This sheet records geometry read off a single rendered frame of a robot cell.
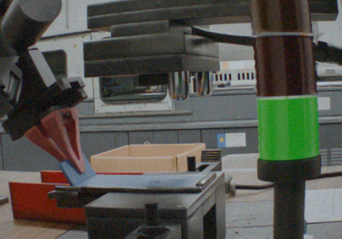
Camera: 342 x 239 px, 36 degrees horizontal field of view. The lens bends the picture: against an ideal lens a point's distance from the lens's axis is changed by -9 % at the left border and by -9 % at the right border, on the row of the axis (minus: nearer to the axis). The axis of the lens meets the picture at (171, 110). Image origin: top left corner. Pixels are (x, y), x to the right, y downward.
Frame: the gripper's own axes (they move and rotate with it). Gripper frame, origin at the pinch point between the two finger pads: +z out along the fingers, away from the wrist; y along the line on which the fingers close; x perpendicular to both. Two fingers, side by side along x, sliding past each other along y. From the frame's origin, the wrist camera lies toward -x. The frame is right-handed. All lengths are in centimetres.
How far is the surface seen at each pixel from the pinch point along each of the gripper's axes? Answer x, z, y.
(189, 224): -11.3, 10.2, 12.1
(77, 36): 462, -136, -153
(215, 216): 1.6, 12.8, 10.7
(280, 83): -28.4, 3.4, 26.7
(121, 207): -11.5, 5.8, 7.4
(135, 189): -4.4, 5.3, 6.6
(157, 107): 450, -32, -116
